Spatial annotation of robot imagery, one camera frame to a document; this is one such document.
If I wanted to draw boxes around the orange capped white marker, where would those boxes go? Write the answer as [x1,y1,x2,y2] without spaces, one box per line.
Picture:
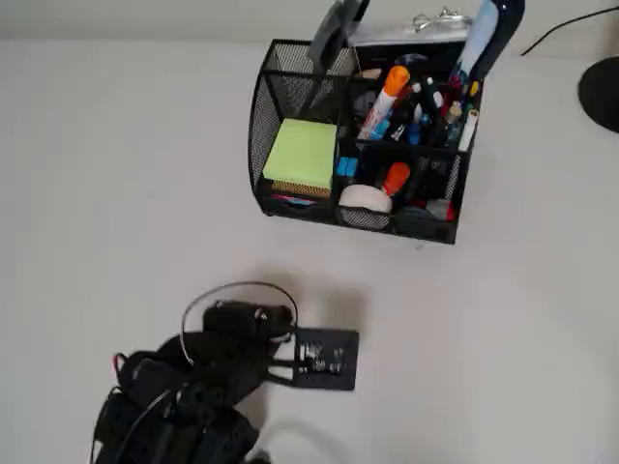
[357,65,412,141]

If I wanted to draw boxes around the pink sticky notes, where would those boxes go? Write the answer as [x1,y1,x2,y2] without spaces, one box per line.
[270,193,318,208]

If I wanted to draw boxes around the yellow dotted note pad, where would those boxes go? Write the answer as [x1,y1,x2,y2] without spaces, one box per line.
[270,178,334,199]

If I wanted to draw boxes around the green sticky note pad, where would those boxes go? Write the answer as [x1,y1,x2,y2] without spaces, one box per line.
[261,118,339,188]

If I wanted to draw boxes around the orange capped glue stick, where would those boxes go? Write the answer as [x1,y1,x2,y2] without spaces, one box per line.
[381,162,411,197]

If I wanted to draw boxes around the black mesh desk organizer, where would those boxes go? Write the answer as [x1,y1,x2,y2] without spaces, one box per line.
[247,38,485,246]

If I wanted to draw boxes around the gray and red small stapler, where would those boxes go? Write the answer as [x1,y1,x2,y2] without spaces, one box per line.
[425,198,459,223]

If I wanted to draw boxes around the white pen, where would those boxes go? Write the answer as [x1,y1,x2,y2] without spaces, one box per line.
[457,109,481,153]

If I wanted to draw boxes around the clear plastic sleeve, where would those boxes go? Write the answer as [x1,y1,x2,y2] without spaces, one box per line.
[347,21,469,48]

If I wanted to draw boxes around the black card with planet print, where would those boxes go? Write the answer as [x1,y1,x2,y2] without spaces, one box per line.
[355,41,465,73]

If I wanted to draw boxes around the silver binder clip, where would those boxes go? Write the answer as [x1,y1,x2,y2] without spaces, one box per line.
[412,5,473,33]

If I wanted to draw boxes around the black round lamp base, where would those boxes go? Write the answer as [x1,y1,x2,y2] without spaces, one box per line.
[577,56,619,135]

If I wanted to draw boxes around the red white black servo wires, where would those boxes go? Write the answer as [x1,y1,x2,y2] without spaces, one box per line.
[181,281,299,366]

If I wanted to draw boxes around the black camera board mount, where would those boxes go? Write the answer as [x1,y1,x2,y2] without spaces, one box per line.
[268,328,361,392]

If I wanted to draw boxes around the thick black camera cable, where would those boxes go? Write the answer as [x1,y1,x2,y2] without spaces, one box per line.
[91,389,175,460]

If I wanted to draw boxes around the gray plastic handle tool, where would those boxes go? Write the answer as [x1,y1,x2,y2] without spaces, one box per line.
[309,0,371,111]

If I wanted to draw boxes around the thin black lamp cable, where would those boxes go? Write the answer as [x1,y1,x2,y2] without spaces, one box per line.
[519,5,619,57]

